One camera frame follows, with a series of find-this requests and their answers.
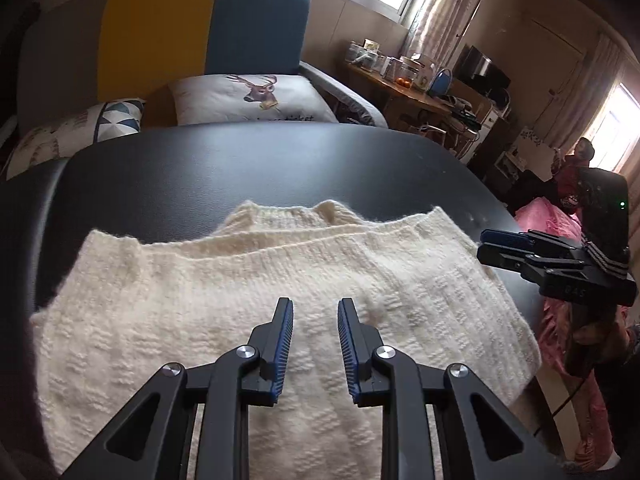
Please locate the blue yellow grey sofa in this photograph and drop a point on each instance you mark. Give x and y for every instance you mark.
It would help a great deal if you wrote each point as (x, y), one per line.
(200, 25)

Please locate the blue round container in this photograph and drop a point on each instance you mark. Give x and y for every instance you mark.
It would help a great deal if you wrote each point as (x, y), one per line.
(440, 81)

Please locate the white knit sweater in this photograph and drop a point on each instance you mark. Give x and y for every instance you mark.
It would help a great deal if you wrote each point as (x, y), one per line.
(200, 285)

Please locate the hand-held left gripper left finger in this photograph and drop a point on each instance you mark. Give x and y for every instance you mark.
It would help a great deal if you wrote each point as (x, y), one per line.
(282, 350)

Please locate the black leather sofa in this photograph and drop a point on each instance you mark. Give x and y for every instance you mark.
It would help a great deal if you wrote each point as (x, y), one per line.
(250, 165)

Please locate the beige patterned curtain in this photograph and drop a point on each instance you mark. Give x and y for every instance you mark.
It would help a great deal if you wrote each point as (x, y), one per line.
(440, 5)
(585, 90)

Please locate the pink blanket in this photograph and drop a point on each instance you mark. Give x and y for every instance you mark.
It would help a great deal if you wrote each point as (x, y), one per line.
(555, 320)

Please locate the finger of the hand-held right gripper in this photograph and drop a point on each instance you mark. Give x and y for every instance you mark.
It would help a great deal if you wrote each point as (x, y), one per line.
(510, 239)
(505, 257)

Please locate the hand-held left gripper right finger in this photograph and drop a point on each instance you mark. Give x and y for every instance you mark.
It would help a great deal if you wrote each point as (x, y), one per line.
(347, 350)

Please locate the cluttered wooden desk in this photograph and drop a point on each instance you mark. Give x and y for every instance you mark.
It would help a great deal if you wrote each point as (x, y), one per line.
(415, 102)

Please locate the black monitor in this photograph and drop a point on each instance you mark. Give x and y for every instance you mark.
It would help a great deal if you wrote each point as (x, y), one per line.
(480, 67)

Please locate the person's right hand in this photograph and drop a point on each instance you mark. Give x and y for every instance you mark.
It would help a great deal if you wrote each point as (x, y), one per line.
(612, 335)

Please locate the deer print pillow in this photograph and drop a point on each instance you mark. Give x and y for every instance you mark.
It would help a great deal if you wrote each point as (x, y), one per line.
(240, 97)

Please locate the oranges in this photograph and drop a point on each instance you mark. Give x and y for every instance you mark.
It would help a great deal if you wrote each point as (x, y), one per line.
(404, 82)

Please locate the geometric print pillow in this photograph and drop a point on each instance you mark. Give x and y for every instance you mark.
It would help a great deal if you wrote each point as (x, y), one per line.
(75, 130)

